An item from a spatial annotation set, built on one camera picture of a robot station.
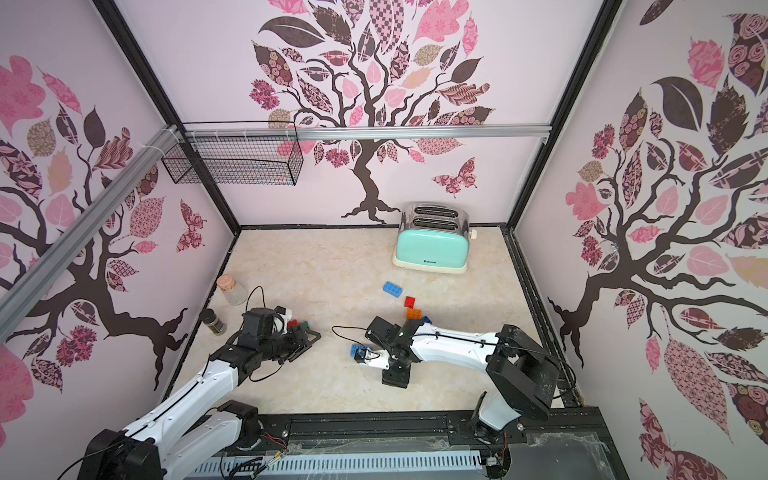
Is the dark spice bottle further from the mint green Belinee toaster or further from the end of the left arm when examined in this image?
the mint green Belinee toaster

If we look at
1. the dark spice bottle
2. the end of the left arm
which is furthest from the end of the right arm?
the dark spice bottle

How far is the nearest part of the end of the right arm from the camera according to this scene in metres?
0.60

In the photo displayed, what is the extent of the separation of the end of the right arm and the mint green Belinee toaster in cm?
37

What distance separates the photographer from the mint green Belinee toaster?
0.98m

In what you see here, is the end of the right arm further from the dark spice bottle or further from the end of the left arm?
the dark spice bottle
